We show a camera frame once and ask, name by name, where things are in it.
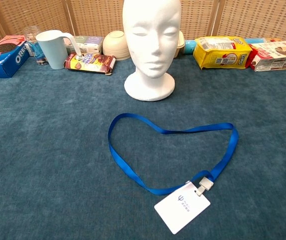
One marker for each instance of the blue table cloth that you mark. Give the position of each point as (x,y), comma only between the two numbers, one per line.
(57,150)

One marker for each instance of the blue Oreo cookie box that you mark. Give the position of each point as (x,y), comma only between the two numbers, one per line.
(2,62)

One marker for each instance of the small cup yellow red lid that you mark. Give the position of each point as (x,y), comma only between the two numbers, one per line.
(273,40)

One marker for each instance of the white foam mannequin head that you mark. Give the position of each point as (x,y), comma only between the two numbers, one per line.
(152,37)

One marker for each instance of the light blue plastic pitcher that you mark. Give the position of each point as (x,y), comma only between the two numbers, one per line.
(52,50)

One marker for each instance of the beige bowl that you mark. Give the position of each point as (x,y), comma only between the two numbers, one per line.
(114,45)

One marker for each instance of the red white pie box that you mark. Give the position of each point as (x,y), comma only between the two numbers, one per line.
(275,60)

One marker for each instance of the pastel smiley multipack box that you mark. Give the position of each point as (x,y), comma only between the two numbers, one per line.
(90,43)

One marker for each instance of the yellow Lipo snack bag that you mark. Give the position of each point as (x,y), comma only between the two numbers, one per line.
(220,52)

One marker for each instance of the woven rattan folding screen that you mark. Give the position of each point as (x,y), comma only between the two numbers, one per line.
(258,17)

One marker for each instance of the brown Hello Panda box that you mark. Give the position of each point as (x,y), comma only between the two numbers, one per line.
(92,62)

